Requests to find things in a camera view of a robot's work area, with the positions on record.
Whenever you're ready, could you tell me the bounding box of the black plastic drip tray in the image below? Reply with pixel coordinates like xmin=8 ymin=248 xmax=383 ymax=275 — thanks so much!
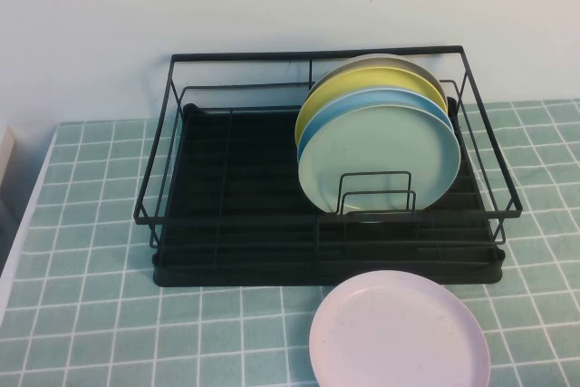
xmin=153 ymin=103 xmax=507 ymax=288

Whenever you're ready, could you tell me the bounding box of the black wire dish rack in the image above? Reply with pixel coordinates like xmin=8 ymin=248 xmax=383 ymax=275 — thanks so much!
xmin=133 ymin=44 xmax=525 ymax=270

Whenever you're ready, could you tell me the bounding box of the yellow plate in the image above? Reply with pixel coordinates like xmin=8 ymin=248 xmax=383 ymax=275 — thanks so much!
xmin=294 ymin=64 xmax=450 ymax=148

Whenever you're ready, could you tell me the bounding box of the blue plate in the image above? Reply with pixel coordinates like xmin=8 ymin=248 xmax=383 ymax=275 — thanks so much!
xmin=296 ymin=86 xmax=457 ymax=157

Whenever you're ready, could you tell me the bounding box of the light green plate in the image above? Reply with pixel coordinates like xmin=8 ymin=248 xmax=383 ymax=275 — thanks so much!
xmin=297 ymin=103 xmax=462 ymax=225

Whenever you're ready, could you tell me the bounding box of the grey plate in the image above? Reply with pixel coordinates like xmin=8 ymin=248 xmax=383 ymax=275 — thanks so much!
xmin=312 ymin=53 xmax=448 ymax=102

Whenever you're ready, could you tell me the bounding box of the pink plate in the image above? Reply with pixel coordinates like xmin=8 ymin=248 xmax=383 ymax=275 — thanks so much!
xmin=309 ymin=268 xmax=491 ymax=387

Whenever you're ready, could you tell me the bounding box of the green checked tablecloth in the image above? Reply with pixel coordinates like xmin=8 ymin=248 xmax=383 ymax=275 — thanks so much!
xmin=0 ymin=97 xmax=580 ymax=387

